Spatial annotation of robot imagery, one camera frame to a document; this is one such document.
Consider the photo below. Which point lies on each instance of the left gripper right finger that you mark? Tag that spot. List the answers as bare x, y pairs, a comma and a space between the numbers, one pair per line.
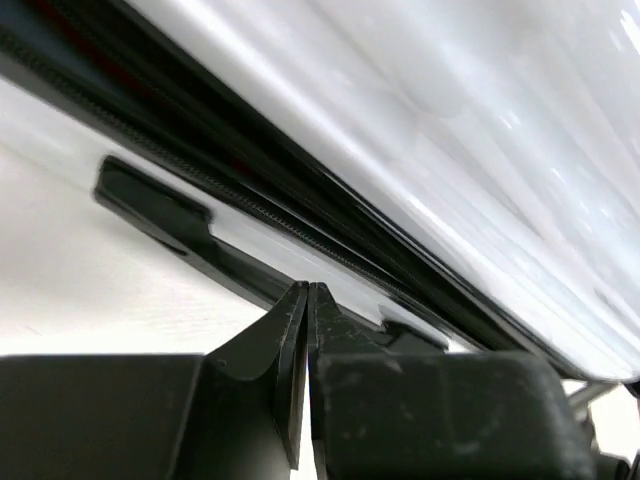
422, 414

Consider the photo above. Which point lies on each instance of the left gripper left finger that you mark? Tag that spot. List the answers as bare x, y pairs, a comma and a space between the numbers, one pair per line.
234, 413

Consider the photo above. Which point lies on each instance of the black white space suitcase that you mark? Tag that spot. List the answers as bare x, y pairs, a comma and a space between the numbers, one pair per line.
468, 169

